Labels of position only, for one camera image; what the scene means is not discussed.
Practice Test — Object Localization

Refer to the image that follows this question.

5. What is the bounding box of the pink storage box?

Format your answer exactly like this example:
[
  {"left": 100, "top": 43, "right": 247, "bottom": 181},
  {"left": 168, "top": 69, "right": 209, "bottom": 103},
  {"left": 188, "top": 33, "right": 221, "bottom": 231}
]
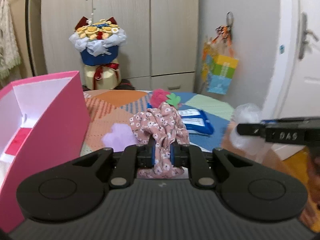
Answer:
[{"left": 1, "top": 71, "right": 90, "bottom": 232}]

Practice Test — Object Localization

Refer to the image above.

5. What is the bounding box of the pink floral scrunchie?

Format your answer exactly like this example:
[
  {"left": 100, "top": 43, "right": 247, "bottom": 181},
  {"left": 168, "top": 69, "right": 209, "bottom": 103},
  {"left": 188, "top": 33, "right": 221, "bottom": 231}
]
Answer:
[{"left": 129, "top": 102, "right": 190, "bottom": 179}]

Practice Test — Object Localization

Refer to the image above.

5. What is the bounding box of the white tissue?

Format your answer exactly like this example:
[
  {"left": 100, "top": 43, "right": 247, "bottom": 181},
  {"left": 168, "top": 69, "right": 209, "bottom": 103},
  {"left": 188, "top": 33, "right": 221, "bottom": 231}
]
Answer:
[{"left": 229, "top": 103, "right": 271, "bottom": 162}]

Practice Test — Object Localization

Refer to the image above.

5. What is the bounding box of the blue tissue pack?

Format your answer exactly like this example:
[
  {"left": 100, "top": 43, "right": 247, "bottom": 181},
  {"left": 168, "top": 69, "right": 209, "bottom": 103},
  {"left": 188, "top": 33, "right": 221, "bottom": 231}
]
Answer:
[{"left": 178, "top": 109, "right": 214, "bottom": 135}]

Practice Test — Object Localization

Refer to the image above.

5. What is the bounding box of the pink strawberry plush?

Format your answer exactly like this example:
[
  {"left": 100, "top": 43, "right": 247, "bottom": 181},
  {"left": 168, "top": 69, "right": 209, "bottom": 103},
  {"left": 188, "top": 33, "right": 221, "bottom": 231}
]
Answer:
[{"left": 148, "top": 89, "right": 181, "bottom": 109}]

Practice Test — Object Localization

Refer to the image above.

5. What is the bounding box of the metal door handle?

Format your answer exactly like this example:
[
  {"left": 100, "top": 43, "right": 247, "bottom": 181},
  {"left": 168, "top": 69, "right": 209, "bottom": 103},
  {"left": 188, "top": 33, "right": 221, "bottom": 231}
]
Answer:
[{"left": 298, "top": 12, "right": 319, "bottom": 60}]

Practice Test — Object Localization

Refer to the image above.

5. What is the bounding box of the beige wardrobe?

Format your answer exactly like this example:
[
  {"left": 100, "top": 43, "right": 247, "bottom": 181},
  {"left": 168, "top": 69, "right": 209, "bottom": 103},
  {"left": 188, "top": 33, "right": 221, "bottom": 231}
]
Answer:
[{"left": 24, "top": 0, "right": 200, "bottom": 93}]

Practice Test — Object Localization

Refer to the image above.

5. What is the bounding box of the colourful paper gift bag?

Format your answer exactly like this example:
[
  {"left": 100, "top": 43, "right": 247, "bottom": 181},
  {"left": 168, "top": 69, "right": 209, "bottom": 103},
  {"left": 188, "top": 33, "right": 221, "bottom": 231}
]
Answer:
[{"left": 201, "top": 25, "right": 239, "bottom": 95}]

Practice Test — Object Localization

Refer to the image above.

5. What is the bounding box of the white door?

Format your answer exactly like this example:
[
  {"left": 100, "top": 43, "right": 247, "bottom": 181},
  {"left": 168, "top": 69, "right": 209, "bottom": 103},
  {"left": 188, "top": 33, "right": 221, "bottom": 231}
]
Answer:
[{"left": 262, "top": 0, "right": 320, "bottom": 160}]

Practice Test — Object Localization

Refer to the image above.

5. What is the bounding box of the colourful patchwork table mat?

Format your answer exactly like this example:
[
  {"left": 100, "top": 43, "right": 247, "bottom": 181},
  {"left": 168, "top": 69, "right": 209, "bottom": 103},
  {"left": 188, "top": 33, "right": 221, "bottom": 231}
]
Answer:
[{"left": 80, "top": 89, "right": 311, "bottom": 215}]

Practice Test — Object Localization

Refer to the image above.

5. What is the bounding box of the flower bouquet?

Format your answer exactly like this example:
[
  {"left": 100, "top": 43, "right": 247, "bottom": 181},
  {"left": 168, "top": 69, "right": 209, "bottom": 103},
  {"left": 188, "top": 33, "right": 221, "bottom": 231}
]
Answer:
[{"left": 69, "top": 17, "right": 127, "bottom": 90}]

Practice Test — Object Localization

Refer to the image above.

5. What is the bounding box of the black clothes rack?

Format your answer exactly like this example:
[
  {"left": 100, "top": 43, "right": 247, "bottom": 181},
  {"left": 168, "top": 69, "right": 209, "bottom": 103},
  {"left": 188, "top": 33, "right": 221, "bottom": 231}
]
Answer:
[{"left": 24, "top": 0, "right": 38, "bottom": 77}]

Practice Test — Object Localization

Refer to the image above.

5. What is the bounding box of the cream fluffy cardigan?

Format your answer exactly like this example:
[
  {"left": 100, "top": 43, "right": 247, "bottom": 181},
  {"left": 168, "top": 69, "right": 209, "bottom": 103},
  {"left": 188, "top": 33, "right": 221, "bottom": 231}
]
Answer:
[{"left": 1, "top": 0, "right": 21, "bottom": 81}]

